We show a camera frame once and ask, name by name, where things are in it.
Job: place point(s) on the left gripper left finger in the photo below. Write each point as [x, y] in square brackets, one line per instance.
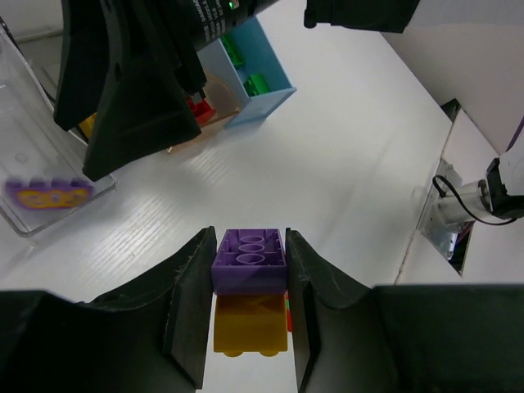
[148, 335]

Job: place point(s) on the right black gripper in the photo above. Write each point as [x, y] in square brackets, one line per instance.
[132, 64]

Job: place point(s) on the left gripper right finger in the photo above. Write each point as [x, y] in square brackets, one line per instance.
[400, 338]

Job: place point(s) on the yellow orange bird lego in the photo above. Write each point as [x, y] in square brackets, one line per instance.
[87, 126]

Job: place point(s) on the red sloped lego brick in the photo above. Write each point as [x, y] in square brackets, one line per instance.
[202, 111]

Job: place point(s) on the yellow curved lego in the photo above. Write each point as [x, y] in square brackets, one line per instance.
[250, 324]

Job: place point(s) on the purple striped oval lego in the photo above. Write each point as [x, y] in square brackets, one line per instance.
[250, 262]

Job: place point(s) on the green square lego brick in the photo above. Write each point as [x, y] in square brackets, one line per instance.
[256, 85]

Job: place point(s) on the red round striped lego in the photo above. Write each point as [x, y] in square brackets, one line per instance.
[288, 312]

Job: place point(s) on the orange translucent plastic container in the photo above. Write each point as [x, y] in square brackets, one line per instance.
[220, 97]

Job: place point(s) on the blue plastic container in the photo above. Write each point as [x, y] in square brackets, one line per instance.
[245, 62]

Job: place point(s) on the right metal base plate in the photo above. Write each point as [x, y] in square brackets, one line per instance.
[443, 219]

